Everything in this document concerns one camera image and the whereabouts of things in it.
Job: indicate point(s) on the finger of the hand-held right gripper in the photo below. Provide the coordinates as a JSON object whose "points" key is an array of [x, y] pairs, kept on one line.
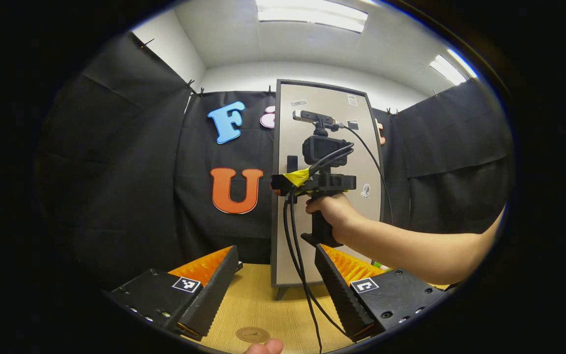
{"points": [[280, 183]]}

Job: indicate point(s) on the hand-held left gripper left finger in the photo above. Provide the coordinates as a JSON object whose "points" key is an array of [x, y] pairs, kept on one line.
{"points": [[214, 295]]}

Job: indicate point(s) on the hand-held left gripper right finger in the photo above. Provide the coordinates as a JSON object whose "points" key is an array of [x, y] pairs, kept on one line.
{"points": [[342, 295]]}

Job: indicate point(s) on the grey cabinet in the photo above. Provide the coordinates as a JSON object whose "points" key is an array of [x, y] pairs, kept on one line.
{"points": [[273, 196]]}

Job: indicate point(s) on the beige cabinet door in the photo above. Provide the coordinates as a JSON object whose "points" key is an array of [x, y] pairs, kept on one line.
{"points": [[322, 96]]}

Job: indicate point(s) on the round brown coaster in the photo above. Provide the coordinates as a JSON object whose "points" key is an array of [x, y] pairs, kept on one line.
{"points": [[252, 335]]}

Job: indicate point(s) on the black backdrop cloth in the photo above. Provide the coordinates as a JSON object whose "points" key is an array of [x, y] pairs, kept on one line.
{"points": [[130, 196]]}

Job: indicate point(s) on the long ceiling light panel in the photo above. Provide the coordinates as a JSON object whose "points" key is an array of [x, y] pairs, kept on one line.
{"points": [[312, 14]]}

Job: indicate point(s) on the small ceiling light panel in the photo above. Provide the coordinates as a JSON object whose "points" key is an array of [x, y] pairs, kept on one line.
{"points": [[450, 69]]}

